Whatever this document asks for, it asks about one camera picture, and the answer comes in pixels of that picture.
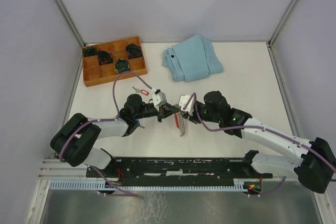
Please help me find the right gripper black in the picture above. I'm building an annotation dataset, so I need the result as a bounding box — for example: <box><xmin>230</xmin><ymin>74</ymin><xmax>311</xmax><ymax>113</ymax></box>
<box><xmin>182</xmin><ymin>101</ymin><xmax>221</xmax><ymax>125</ymax></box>

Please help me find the red handled metal keyring holder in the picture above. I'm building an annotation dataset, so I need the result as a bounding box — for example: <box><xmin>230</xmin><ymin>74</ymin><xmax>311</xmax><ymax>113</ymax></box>
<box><xmin>174</xmin><ymin>112</ymin><xmax>186</xmax><ymax>137</ymax></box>

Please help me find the key with blue tag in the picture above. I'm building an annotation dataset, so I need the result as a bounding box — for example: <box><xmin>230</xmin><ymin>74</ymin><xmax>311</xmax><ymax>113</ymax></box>
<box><xmin>136</xmin><ymin>120</ymin><xmax>145</xmax><ymax>129</ymax></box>

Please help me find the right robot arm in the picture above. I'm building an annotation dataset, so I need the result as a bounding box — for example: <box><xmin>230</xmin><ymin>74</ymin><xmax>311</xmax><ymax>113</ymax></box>
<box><xmin>178</xmin><ymin>91</ymin><xmax>335</xmax><ymax>194</ymax></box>

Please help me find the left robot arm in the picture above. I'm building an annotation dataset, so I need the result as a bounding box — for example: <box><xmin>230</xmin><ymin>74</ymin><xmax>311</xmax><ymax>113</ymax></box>
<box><xmin>50</xmin><ymin>94</ymin><xmax>181</xmax><ymax>177</ymax></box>

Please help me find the key with red tag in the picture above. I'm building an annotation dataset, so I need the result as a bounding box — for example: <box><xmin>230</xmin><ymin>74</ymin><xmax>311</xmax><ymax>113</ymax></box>
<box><xmin>132</xmin><ymin>87</ymin><xmax>150</xmax><ymax>96</ymax></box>

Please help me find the light blue folded cloth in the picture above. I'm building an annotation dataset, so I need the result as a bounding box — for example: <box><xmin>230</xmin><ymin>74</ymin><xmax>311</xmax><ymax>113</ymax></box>
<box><xmin>162</xmin><ymin>35</ymin><xmax>224</xmax><ymax>82</ymax></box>

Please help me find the black rolled belt front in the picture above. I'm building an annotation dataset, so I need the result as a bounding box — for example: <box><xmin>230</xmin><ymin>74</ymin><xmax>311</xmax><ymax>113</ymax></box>
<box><xmin>114</xmin><ymin>59</ymin><xmax>130</xmax><ymax>74</ymax></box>

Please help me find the black rolled belt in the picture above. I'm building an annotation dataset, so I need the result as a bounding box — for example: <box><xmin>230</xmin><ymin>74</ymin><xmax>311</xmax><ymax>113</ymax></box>
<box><xmin>82</xmin><ymin>46</ymin><xmax>97</xmax><ymax>58</ymax></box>
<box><xmin>114</xmin><ymin>59</ymin><xmax>130</xmax><ymax>74</ymax></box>
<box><xmin>97</xmin><ymin>50</ymin><xmax>113</xmax><ymax>66</ymax></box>
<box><xmin>126</xmin><ymin>43</ymin><xmax>142</xmax><ymax>59</ymax></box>

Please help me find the black rolled belt right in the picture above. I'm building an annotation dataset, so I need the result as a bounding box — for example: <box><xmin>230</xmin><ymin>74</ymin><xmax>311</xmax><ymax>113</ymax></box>
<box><xmin>126</xmin><ymin>43</ymin><xmax>142</xmax><ymax>59</ymax></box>

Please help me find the wooden compartment tray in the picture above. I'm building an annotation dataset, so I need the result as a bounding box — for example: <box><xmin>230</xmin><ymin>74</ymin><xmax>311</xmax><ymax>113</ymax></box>
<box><xmin>82</xmin><ymin>36</ymin><xmax>148</xmax><ymax>87</ymax></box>

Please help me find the black rolled belt middle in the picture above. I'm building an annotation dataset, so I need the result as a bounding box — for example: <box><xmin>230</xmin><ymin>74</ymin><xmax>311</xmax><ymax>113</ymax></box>
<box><xmin>97</xmin><ymin>50</ymin><xmax>113</xmax><ymax>66</ymax></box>

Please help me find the black rolled belt far left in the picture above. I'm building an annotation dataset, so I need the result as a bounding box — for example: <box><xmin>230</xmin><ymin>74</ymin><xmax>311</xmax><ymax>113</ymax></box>
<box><xmin>82</xmin><ymin>46</ymin><xmax>97</xmax><ymax>58</ymax></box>

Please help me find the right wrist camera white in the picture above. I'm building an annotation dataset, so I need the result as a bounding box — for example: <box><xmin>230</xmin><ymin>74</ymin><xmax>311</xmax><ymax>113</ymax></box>
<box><xmin>178</xmin><ymin>95</ymin><xmax>196</xmax><ymax>115</ymax></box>

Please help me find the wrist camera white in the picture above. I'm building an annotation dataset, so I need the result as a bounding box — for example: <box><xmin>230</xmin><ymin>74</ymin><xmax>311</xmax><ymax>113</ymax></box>
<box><xmin>152</xmin><ymin>89</ymin><xmax>167</xmax><ymax>111</ymax></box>
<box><xmin>178</xmin><ymin>95</ymin><xmax>196</xmax><ymax>115</ymax></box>

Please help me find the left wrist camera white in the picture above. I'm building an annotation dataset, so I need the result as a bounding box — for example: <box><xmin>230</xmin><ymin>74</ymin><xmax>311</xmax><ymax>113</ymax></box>
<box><xmin>152</xmin><ymin>89</ymin><xmax>167</xmax><ymax>111</ymax></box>

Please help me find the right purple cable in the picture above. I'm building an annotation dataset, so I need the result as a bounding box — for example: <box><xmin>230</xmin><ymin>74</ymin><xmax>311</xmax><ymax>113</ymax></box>
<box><xmin>182</xmin><ymin>92</ymin><xmax>336</xmax><ymax>198</ymax></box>

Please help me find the purple cable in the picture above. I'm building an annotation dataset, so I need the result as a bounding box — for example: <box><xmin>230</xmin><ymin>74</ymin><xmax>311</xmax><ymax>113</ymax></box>
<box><xmin>182</xmin><ymin>92</ymin><xmax>336</xmax><ymax>198</ymax></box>
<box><xmin>59</xmin><ymin>71</ymin><xmax>161</xmax><ymax>197</ymax></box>

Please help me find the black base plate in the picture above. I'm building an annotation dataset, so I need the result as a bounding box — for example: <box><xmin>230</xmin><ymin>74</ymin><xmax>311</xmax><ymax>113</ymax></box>
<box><xmin>102</xmin><ymin>157</ymin><xmax>273</xmax><ymax>186</ymax></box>

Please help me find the white slotted cable duct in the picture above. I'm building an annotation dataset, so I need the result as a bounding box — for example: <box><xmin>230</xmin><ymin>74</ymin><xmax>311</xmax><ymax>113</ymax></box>
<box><xmin>49</xmin><ymin>179</ymin><xmax>249</xmax><ymax>193</ymax></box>

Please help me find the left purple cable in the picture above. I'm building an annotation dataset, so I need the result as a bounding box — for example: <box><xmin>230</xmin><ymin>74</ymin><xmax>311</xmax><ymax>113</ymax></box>
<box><xmin>59</xmin><ymin>71</ymin><xmax>161</xmax><ymax>197</ymax></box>

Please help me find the right aluminium frame post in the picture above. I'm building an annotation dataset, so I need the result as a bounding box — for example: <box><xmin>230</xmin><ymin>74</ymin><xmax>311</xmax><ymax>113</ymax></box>
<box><xmin>268</xmin><ymin>0</ymin><xmax>300</xmax><ymax>47</ymax></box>

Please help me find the aluminium frame post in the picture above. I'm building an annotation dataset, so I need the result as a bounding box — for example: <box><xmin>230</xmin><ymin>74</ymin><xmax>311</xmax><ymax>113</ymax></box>
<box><xmin>53</xmin><ymin>0</ymin><xmax>86</xmax><ymax>46</ymax></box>
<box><xmin>268</xmin><ymin>0</ymin><xmax>300</xmax><ymax>47</ymax></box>

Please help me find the left aluminium frame post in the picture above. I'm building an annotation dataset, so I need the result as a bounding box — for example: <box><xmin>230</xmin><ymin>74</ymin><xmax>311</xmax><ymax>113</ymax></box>
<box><xmin>53</xmin><ymin>0</ymin><xmax>86</xmax><ymax>46</ymax></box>

